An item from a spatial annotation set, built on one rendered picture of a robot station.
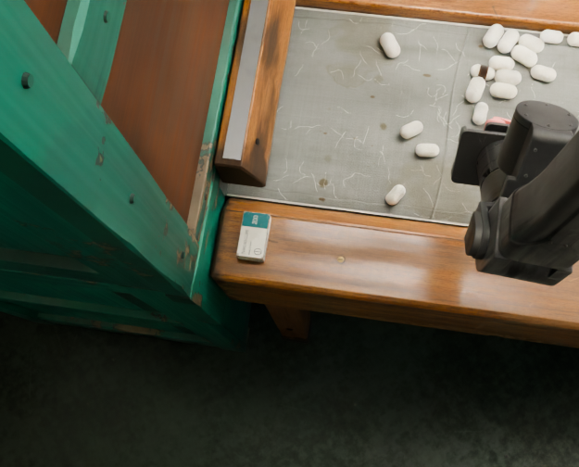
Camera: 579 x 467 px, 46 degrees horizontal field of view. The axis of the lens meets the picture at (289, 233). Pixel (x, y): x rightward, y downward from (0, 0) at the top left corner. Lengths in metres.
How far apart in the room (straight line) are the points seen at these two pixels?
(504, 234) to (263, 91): 0.40
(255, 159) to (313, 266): 0.16
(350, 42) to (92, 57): 0.62
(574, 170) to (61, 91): 0.33
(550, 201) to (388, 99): 0.50
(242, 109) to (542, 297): 0.44
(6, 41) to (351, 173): 0.65
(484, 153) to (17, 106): 0.51
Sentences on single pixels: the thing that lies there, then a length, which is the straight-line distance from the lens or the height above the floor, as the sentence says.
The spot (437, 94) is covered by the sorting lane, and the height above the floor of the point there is 0.74.
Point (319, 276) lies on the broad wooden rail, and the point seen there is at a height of 0.76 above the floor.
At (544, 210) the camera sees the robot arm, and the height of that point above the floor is 1.13.
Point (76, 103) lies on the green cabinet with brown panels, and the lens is 0.44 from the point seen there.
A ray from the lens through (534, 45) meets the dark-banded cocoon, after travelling 1.04.
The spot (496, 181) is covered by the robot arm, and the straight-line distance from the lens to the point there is 0.70.
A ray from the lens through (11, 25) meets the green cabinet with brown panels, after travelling 0.37.
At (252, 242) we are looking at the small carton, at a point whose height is 0.78.
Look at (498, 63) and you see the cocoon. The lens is 1.01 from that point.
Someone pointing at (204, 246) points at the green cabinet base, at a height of 0.82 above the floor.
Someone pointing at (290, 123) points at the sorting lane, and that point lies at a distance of 0.97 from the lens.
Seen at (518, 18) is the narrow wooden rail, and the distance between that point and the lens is 1.05.
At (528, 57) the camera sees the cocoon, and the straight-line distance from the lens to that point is 1.03.
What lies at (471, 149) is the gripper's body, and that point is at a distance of 0.77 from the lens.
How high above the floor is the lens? 1.62
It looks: 75 degrees down
